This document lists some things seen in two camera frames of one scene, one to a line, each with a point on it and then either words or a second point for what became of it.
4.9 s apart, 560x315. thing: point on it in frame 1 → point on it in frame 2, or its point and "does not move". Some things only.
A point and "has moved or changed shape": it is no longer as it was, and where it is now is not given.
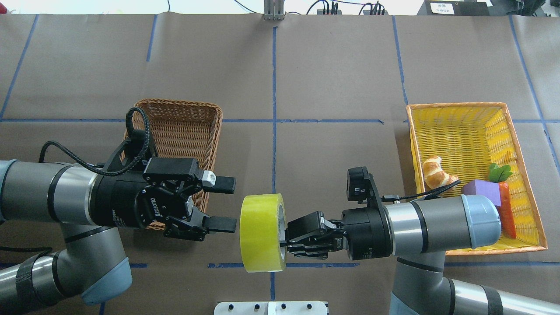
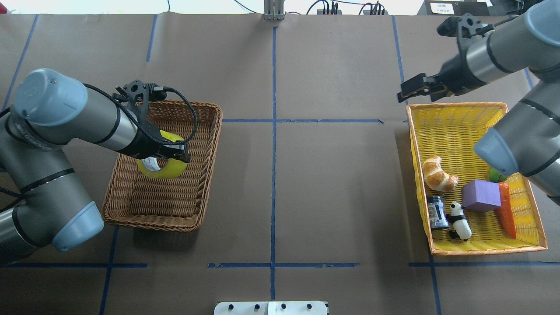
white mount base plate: (271, 308) does not move
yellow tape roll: (263, 232) has moved or changed shape
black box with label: (455, 8) does not move
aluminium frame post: (274, 10) does not move
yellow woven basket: (470, 138) does not move
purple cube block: (490, 190) does not move
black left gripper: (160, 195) → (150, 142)
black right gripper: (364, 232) → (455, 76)
